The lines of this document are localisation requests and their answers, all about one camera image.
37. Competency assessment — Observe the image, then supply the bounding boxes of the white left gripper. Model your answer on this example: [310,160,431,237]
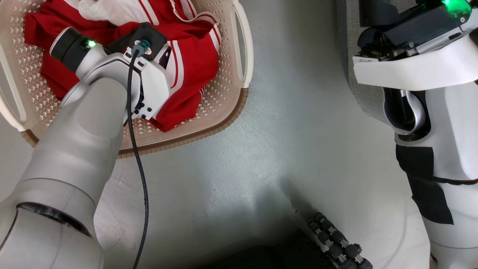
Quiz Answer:
[123,53,171,121]

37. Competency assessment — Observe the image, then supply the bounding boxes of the cream perforated plastic laundry basket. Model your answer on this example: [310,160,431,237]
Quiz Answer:
[0,0,255,159]

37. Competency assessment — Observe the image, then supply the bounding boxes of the black roller wheel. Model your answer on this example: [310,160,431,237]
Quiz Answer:
[308,212,374,269]

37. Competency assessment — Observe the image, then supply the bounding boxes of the red and white jersey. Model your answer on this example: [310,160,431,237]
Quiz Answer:
[24,0,223,133]

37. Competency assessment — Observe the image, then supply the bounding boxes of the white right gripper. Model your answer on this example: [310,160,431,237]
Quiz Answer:
[353,0,478,91]

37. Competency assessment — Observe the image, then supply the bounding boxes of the black cable with teal plug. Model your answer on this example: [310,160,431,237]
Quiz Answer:
[124,40,151,269]

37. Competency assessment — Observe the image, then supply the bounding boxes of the grey fabric sofa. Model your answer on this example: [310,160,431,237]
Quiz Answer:
[336,0,419,129]

